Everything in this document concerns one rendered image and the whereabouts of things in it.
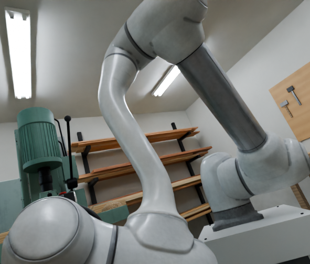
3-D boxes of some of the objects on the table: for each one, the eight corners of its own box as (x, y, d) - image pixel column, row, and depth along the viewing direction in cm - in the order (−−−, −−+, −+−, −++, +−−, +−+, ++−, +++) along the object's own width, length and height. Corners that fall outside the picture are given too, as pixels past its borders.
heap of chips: (106, 210, 97) (104, 202, 98) (99, 214, 108) (97, 207, 109) (125, 205, 102) (123, 197, 103) (116, 209, 113) (114, 202, 114)
